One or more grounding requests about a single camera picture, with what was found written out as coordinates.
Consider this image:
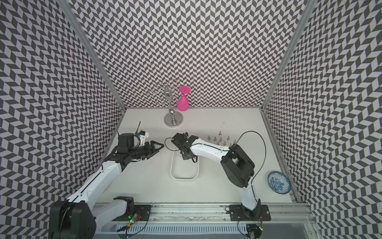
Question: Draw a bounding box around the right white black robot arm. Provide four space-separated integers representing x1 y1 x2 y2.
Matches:
171 133 261 211

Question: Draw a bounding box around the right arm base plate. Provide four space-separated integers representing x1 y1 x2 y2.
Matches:
228 204 271 222

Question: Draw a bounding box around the aluminium front rail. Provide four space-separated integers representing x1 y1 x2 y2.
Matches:
64 202 317 225

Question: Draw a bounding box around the white rectangular storage tray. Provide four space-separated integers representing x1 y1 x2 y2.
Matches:
170 151 200 181

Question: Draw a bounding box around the pink plastic wine glass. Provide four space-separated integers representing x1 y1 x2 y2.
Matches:
177 86 191 112

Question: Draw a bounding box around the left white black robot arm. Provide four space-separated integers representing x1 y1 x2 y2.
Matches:
48 133 164 239

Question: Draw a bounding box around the blue patterned bowl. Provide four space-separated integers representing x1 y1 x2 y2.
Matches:
267 171 291 195

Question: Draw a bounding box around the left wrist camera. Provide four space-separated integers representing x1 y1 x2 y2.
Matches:
136 130 149 146

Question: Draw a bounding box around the chrome glass holder stand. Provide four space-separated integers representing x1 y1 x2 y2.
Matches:
149 81 184 128

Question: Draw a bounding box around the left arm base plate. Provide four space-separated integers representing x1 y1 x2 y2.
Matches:
112 204 152 222

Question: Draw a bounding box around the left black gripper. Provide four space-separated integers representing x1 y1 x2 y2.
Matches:
129 140 165 160

